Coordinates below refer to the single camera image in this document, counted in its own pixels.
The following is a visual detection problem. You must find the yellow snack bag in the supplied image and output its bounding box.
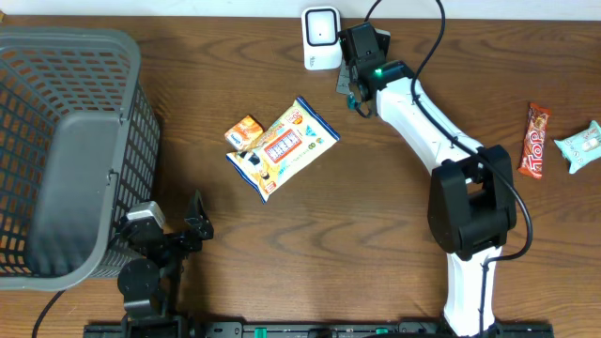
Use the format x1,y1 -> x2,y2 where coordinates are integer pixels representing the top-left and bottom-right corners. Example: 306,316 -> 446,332
226,96 -> 340,203

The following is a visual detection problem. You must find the small orange snack packet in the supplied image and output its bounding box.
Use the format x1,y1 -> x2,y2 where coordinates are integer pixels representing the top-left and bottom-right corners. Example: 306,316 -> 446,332
224,115 -> 264,150

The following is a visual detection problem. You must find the red brown chocolate bar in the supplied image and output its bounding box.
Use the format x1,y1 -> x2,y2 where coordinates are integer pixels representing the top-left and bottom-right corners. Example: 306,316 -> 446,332
517,102 -> 551,179

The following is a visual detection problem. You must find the teal wet wipes pack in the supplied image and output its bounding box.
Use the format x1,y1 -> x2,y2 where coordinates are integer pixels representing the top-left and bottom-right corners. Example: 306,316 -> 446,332
554,120 -> 601,175

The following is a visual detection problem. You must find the teal mouthwash bottle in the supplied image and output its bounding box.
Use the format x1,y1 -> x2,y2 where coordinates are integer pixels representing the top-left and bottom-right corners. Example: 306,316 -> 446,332
347,93 -> 356,110

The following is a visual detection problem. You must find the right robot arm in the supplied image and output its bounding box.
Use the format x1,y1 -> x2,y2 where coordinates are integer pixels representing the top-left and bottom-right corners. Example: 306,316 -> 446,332
342,61 -> 516,337

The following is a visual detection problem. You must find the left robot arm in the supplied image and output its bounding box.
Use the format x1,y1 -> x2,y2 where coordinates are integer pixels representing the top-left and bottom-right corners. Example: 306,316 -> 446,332
111,192 -> 214,337

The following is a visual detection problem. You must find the white barcode scanner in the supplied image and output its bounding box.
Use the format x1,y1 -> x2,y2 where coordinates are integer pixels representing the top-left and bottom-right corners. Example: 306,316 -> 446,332
300,6 -> 342,71

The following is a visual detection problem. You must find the grey plastic shopping basket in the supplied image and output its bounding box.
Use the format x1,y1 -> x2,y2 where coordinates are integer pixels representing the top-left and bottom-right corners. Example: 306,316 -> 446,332
1,27 -> 161,291

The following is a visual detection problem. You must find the left black cable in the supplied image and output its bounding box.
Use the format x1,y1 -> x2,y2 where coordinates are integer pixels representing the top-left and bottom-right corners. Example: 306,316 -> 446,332
31,289 -> 67,338

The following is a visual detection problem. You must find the black cable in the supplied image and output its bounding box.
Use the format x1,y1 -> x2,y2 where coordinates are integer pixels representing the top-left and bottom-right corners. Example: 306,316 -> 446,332
31,289 -> 67,338
363,0 -> 534,337

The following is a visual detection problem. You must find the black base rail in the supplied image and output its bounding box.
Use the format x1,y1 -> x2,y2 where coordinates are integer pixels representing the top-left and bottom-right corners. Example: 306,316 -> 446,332
83,320 -> 555,338

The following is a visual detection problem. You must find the right black cable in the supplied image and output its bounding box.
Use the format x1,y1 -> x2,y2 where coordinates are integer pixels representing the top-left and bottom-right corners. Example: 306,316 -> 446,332
363,0 -> 534,337

